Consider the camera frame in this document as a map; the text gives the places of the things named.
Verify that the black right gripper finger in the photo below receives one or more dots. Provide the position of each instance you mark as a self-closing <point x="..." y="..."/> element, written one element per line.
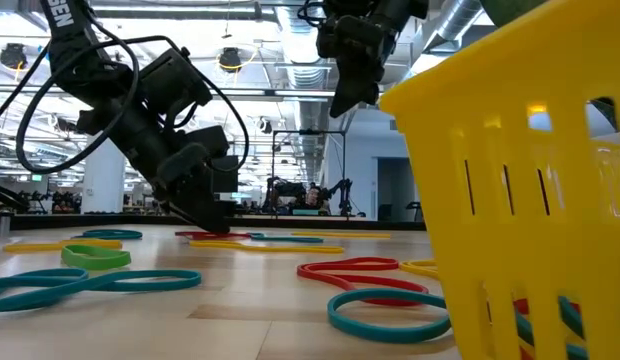
<point x="383" y="75"/>
<point x="355" y="85"/>

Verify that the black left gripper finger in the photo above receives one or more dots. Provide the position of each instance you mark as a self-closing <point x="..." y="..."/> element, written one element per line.
<point x="222" y="215"/>
<point x="190" y="195"/>

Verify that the red rubber band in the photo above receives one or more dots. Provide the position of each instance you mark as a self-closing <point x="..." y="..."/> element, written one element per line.
<point x="230" y="235"/>
<point x="302" y="271"/>

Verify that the yellow rubber band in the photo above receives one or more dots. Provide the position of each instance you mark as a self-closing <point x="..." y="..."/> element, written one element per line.
<point x="30" y="247"/>
<point x="270" y="248"/>
<point x="407" y="268"/>

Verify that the teal rubber band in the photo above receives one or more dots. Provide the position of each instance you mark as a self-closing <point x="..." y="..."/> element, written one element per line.
<point x="138" y="234"/>
<point x="335" y="315"/>
<point x="290" y="240"/>
<point x="87" y="281"/>

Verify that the green rubber band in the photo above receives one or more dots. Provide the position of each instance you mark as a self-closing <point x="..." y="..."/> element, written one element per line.
<point x="67" y="256"/>

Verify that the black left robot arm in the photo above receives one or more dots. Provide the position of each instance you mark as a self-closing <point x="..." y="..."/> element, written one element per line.
<point x="70" y="30"/>

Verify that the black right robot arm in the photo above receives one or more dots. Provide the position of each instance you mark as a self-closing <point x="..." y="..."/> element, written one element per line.
<point x="405" y="15"/>

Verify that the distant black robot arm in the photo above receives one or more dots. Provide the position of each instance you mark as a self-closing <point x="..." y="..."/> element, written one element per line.
<point x="285" y="189"/>
<point x="340" y="192"/>

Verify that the black monitor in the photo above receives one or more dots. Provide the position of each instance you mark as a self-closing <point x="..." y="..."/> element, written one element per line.
<point x="231" y="175"/>

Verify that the long ceiling light strip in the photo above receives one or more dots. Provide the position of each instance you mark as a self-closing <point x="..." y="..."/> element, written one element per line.
<point x="290" y="93"/>

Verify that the white building column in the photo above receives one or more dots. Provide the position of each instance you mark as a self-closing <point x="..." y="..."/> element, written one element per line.
<point x="102" y="195"/>

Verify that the person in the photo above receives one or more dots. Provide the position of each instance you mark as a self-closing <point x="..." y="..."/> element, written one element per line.
<point x="313" y="196"/>

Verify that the green exit sign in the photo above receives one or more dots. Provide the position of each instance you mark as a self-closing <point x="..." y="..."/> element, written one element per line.
<point x="36" y="177"/>

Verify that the black chair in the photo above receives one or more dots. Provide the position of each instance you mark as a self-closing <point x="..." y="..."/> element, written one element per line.
<point x="414" y="207"/>

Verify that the yellow plastic basket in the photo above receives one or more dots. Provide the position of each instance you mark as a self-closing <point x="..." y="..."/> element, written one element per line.
<point x="490" y="250"/>

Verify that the silver ceiling duct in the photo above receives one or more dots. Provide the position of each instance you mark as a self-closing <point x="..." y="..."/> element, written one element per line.
<point x="300" y="50"/>
<point x="457" y="22"/>

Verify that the distant black metal frame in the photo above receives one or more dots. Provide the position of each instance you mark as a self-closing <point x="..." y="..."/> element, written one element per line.
<point x="310" y="132"/>

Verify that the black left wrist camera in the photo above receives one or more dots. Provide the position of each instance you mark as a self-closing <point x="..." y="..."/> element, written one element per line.
<point x="175" y="82"/>

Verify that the black metal table frame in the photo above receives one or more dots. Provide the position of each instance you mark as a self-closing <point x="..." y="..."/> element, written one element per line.
<point x="65" y="222"/>

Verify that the grey cylinder post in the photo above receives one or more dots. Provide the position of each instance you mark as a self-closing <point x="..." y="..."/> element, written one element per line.
<point x="4" y="226"/>

